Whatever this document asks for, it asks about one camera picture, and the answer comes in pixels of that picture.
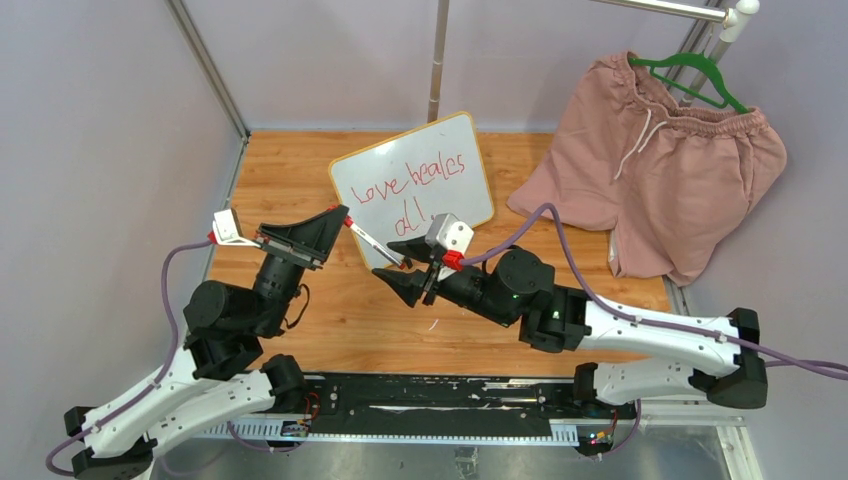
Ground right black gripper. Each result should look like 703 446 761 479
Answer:
371 234 517 329

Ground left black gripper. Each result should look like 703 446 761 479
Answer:
254 204 350 336

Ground red white marker pen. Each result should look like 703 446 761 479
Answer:
348 222 405 269

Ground yellow framed whiteboard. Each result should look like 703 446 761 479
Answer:
328 112 495 245

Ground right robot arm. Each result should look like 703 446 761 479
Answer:
372 238 768 418

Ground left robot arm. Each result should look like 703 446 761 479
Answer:
64 205 348 479

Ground pink shorts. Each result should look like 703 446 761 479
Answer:
507 51 788 286

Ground green clothes hanger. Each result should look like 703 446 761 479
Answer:
627 52 753 115

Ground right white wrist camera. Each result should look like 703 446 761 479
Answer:
424 213 474 269

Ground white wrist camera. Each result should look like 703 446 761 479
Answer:
207 208 259 248
424 213 474 269

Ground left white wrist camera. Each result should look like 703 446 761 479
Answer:
207 208 259 248

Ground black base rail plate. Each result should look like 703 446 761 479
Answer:
142 370 743 458

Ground grey aluminium corner post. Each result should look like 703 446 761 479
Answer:
164 0 250 145

